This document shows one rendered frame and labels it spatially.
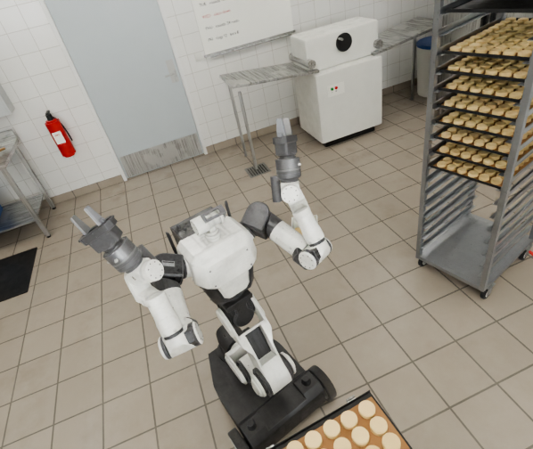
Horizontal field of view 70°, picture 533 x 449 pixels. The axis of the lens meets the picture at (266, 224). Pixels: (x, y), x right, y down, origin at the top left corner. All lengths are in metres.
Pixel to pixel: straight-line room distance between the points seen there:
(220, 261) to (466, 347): 1.68
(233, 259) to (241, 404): 1.02
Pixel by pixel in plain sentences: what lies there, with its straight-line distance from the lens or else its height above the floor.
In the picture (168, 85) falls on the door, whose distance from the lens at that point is 4.81.
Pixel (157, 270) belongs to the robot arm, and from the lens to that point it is 1.20.
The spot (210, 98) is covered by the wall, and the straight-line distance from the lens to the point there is 4.90.
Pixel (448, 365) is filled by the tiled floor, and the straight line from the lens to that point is 2.52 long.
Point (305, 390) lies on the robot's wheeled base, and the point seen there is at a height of 0.21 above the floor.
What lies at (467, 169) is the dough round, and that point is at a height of 0.86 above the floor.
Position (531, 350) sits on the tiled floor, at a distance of 2.70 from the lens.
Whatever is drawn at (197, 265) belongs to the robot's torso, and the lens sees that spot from 1.41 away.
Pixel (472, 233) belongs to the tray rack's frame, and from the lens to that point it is 3.11.
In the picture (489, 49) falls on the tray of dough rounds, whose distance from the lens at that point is 2.20.
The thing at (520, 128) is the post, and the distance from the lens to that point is 2.11.
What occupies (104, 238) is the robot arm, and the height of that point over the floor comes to 1.51.
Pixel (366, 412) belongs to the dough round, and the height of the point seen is 0.92.
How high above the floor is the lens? 2.10
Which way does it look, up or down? 37 degrees down
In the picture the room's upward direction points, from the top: 13 degrees counter-clockwise
